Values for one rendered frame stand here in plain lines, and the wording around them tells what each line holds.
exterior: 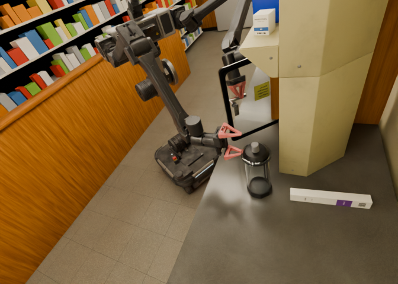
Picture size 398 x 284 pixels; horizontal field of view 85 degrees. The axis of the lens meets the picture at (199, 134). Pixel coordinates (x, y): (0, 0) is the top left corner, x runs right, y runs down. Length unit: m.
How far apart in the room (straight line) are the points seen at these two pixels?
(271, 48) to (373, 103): 0.69
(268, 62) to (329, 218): 0.59
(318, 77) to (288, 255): 0.58
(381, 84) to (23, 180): 2.45
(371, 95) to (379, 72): 0.11
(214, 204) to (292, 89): 0.55
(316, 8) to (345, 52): 0.17
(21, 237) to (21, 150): 0.73
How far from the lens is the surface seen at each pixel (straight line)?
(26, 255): 2.58
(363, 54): 0.83
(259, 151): 0.80
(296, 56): 0.69
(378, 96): 1.24
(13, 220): 2.39
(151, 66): 0.88
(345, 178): 1.07
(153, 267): 2.03
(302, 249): 0.89
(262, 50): 0.70
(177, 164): 2.16
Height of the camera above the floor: 1.77
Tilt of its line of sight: 40 degrees down
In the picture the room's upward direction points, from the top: 18 degrees counter-clockwise
